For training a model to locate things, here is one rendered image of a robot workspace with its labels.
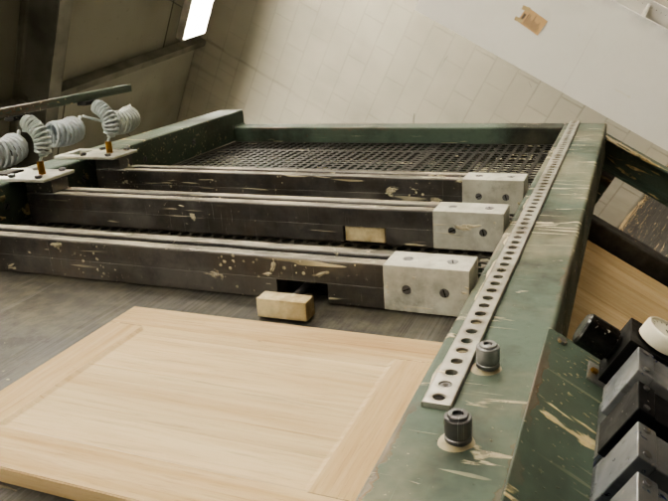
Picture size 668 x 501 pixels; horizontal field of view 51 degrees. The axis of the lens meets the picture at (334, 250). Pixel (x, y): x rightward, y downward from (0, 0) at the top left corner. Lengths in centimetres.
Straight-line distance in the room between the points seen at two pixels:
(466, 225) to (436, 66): 507
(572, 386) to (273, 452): 31
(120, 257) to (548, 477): 83
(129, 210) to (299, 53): 532
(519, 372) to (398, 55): 570
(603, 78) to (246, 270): 366
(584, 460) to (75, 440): 50
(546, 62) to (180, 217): 339
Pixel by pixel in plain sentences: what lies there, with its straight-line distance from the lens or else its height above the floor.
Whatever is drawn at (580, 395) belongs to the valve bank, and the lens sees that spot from 78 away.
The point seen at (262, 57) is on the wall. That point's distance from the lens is 701.
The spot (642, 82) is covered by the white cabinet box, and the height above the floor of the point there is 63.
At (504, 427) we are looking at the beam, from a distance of 68.
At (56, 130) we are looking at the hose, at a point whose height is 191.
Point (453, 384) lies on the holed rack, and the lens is 74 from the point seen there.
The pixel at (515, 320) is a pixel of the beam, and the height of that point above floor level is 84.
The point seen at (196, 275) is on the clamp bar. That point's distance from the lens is 117.
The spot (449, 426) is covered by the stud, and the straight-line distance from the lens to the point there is 64.
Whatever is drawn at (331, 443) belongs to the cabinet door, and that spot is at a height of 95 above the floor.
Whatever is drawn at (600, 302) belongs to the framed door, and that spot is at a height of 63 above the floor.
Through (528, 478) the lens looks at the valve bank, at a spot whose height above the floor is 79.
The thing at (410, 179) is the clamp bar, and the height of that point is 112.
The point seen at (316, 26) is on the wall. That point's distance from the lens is 666.
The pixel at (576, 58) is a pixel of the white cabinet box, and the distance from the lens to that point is 456.
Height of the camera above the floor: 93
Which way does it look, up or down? 9 degrees up
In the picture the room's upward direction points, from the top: 57 degrees counter-clockwise
